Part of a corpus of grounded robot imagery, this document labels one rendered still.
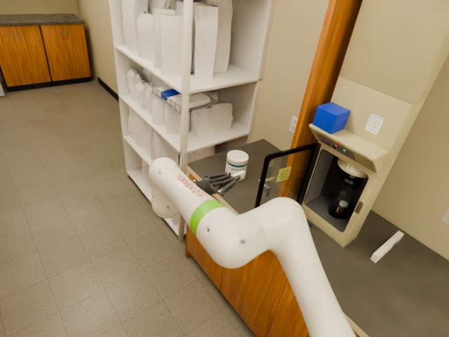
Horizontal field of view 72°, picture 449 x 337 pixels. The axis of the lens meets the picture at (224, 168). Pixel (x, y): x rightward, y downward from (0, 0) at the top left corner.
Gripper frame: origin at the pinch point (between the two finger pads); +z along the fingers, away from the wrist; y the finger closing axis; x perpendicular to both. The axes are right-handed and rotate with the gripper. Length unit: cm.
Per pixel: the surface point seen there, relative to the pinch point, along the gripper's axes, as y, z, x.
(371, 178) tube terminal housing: -36, 44, -6
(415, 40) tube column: -30, 44, -61
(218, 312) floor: 9, 11, 130
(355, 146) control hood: -28.4, 34.7, -20.4
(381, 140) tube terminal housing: -33, 44, -23
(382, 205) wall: -33, 87, 32
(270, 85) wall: 69, 87, -4
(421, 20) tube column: -29, 44, -67
